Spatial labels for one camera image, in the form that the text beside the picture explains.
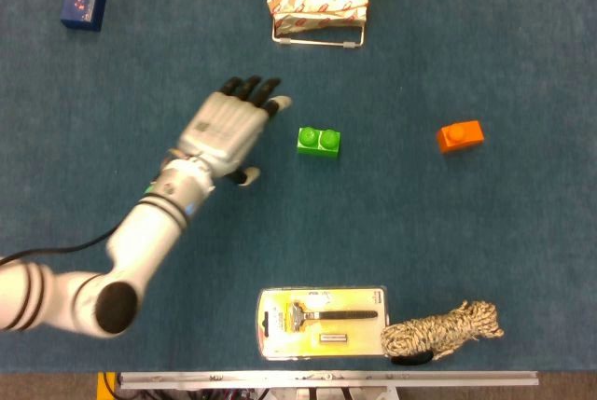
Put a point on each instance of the orange toy brick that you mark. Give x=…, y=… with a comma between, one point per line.
x=459, y=136

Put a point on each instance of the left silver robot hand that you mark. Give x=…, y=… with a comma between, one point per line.
x=224, y=129

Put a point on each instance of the green toy brick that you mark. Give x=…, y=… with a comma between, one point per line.
x=319, y=141

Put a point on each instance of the aluminium profile rail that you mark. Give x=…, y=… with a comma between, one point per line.
x=326, y=379

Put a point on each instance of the paper package with red ovals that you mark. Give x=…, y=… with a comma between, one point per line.
x=317, y=4

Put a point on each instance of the yellow bracket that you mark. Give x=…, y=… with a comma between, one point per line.
x=101, y=388

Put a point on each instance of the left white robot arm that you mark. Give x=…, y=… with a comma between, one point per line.
x=149, y=232

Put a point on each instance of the razor blister pack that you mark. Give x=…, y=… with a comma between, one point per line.
x=326, y=330

